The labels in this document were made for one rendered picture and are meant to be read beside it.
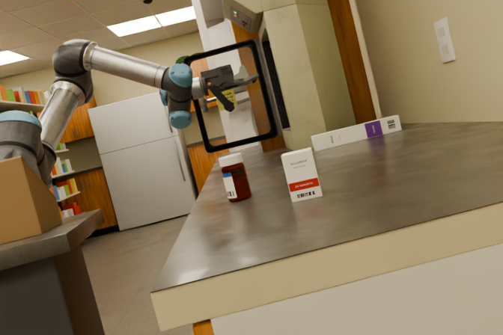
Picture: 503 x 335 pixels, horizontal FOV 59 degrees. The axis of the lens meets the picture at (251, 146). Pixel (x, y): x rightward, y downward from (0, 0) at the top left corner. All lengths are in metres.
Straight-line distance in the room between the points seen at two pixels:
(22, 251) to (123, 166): 5.52
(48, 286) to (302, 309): 0.77
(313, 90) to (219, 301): 1.11
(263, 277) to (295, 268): 0.03
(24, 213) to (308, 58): 0.94
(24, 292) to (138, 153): 5.42
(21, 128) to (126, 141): 5.27
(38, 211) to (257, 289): 0.77
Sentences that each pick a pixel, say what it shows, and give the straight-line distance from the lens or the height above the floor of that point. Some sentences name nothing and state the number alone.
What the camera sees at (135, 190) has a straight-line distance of 6.55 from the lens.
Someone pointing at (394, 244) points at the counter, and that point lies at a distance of 0.46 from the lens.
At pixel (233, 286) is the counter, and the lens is 0.44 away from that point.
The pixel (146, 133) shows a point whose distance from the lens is 6.45.
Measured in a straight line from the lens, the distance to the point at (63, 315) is 1.14.
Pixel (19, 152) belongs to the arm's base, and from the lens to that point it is 1.22.
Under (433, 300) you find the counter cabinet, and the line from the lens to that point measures 0.49.
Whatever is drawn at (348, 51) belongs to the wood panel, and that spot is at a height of 1.26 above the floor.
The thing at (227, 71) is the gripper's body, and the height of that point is 1.27.
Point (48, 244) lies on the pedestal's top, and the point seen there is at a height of 0.93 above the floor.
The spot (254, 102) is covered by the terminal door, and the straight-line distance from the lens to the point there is 1.78.
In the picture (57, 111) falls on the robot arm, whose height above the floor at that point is 1.25.
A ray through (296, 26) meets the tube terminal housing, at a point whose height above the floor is 1.34.
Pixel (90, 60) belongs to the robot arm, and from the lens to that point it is 1.55.
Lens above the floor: 1.07
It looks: 3 degrees down
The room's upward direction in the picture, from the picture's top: 14 degrees counter-clockwise
